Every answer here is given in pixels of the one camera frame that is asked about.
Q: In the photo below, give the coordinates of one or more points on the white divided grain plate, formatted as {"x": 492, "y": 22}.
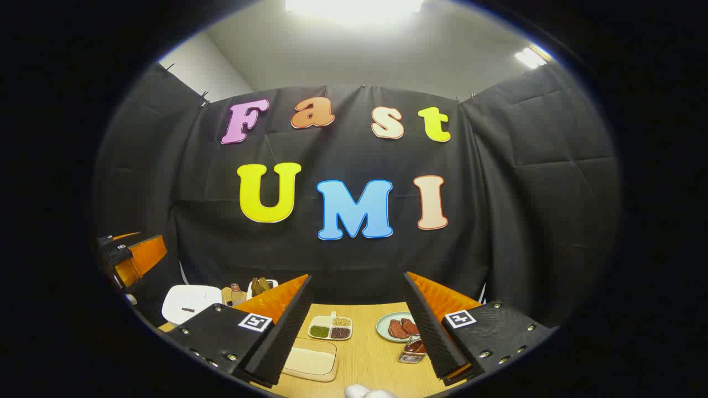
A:
{"x": 330, "y": 329}

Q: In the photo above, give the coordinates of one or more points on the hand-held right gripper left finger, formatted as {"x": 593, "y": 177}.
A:
{"x": 282, "y": 337}

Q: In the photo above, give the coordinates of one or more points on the black backdrop cloth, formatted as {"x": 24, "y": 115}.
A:
{"x": 354, "y": 149}

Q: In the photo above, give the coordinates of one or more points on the white rice cooker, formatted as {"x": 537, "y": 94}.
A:
{"x": 191, "y": 301}

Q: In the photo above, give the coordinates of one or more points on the white lumpy object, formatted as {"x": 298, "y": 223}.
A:
{"x": 368, "y": 393}

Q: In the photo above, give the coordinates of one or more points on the white toaster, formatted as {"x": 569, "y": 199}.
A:
{"x": 272, "y": 284}

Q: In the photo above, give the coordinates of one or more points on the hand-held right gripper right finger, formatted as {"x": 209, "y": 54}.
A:
{"x": 434, "y": 337}

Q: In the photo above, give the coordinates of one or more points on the brown bread slice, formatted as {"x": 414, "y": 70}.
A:
{"x": 254, "y": 286}
{"x": 263, "y": 285}

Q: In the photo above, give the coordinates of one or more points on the ceiling light panel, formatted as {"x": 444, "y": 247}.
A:
{"x": 354, "y": 4}
{"x": 530, "y": 57}

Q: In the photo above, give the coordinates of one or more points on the clear plastic bottle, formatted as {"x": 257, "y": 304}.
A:
{"x": 237, "y": 296}

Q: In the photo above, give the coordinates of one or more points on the wooden tray of rice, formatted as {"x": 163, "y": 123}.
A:
{"x": 310, "y": 360}

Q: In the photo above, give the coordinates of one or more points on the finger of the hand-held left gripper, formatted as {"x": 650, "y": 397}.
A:
{"x": 144, "y": 257}
{"x": 124, "y": 236}

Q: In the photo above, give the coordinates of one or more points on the red meat piece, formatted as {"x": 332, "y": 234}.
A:
{"x": 410, "y": 325}
{"x": 397, "y": 329}

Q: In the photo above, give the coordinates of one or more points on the pale green plate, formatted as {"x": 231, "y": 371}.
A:
{"x": 384, "y": 327}

